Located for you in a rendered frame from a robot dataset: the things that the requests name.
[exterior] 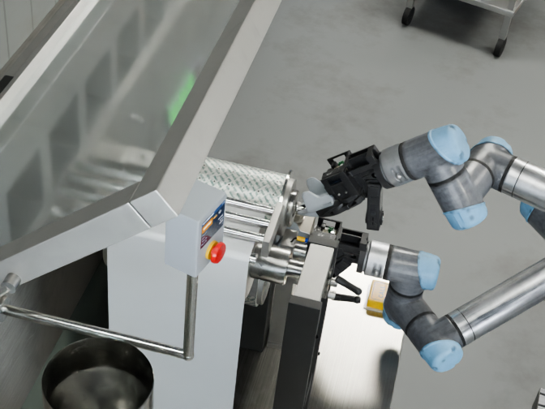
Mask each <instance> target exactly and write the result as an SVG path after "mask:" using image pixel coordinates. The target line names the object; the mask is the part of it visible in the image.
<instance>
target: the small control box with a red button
mask: <svg viewBox="0 0 545 409"><path fill-rule="evenodd" d="M226 195H227V194H226V192H223V191H222V190H220V189H218V188H215V187H213V186H210V185H208V184H206V183H203V182H201V181H199V180H196V181H195V183H194V185H193V187H192V189H191V191H190V193H189V195H188V197H187V200H186V202H185V204H184V206H183V207H182V210H181V212H180V214H179V215H178V216H177V217H175V218H173V219H171V220H169V221H167V222H165V263H166V264H167V265H169V266H171V267H173V268H175V269H177V270H180V271H182V272H184V273H186V274H188V275H190V276H192V277H194V278H195V277H197V276H198V275H199V274H200V272H201V271H202V270H203V269H204V268H205V267H206V265H207V264H208V263H209V262H210V261H211V262H212V263H213V264H218V263H219V262H220V261H221V259H222V258H223V256H224V255H225V250H226V245H225V244H224V243H223V234H224V225H225V205H226Z"/></svg>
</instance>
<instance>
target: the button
mask: <svg viewBox="0 0 545 409"><path fill-rule="evenodd" d="M387 289H388V283H387V282H381V281H377V280H372V283H371V289H370V293H369V297H368V301H367V307H370V308H376V309H380V310H383V302H384V298H385V296H386V293H387Z"/></svg>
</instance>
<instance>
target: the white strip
mask: <svg viewBox="0 0 545 409"><path fill-rule="evenodd" d="M223 243H224V244H225V245H226V250H225V255H224V256H223V258H222V259H221V261H220V262H219V263H218V264H213V263H212V262H211V261H210V262H209V263H208V264H207V265H206V267H205V268H204V269H203V270H202V271H201V272H200V274H199V279H198V293H197V306H196V319H195V345H194V354H195V355H194V358H193V359H192V360H191V361H185V360H184V359H179V358H176V357H173V356H169V355H163V354H160V353H156V352H153V351H147V350H144V349H140V348H138V349H139V350H140V351H141V352H143V353H144V355H145V356H146V357H147V358H148V360H149V362H150V364H151V365H152V369H153V372H154V409H233V405H234V391H235V383H236V375H237V367H238V353H239V345H240V338H241V330H242V315H243V308H244V300H245V292H246V284H247V271H248V265H254V266H255V264H256V261H257V257H258V254H257V253H254V252H251V251H252V248H250V247H247V246H243V245H239V244H236V243H230V242H226V241H223ZM107 265H108V300H109V329H110V330H113V331H117V332H120V333H125V334H130V335H134V336H137V337H141V338H146V339H150V340H153V341H157V342H163V343H166V344H170V345H173V346H176V347H182V348H183V334H184V317H185V301H186V285H187V274H186V273H184V272H182V271H180V270H177V269H175V268H173V267H171V266H169V265H167V264H166V263H165V227H163V226H154V227H151V228H150V229H148V230H145V231H143V232H141V233H138V234H137V235H133V236H131V237H130V238H128V239H124V240H123V241H120V242H118V243H115V244H113V245H111V246H108V247H107Z"/></svg>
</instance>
